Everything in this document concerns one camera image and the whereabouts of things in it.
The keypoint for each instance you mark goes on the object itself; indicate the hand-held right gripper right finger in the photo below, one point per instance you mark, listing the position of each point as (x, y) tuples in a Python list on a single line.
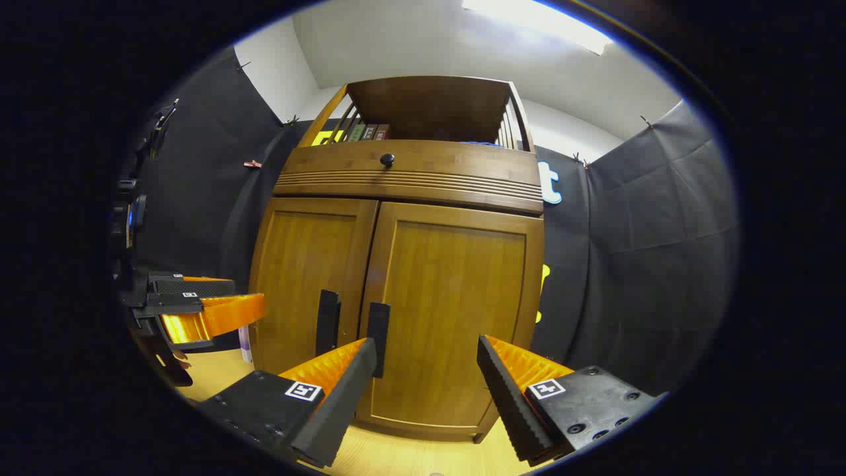
[(505, 396)]

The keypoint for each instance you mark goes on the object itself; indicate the wooden double-door shoe cabinet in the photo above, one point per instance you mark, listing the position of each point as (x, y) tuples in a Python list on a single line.
[(429, 106)]

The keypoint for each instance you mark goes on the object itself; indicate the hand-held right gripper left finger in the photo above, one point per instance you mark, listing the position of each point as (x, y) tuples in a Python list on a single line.
[(344, 396)]

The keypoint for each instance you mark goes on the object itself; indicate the green book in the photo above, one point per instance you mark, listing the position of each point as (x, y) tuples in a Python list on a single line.
[(356, 133)]

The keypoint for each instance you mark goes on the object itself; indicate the reddish brown book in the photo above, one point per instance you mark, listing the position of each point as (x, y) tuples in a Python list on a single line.
[(382, 131)]

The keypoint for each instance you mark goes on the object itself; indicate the blue flat object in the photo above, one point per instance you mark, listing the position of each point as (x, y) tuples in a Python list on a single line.
[(479, 143)]

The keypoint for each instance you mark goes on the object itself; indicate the black round drawer knob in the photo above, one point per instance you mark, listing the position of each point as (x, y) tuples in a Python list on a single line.
[(387, 159)]

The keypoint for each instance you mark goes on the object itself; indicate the wooden grooved drawer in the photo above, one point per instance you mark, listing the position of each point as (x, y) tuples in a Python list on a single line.
[(462, 168)]

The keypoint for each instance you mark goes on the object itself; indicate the wooden cabinet door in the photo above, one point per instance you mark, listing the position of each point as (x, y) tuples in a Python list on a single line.
[(456, 304), (297, 277)]

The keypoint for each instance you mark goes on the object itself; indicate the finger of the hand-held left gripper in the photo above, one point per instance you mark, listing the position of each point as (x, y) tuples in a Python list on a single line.
[(195, 287), (225, 314)]

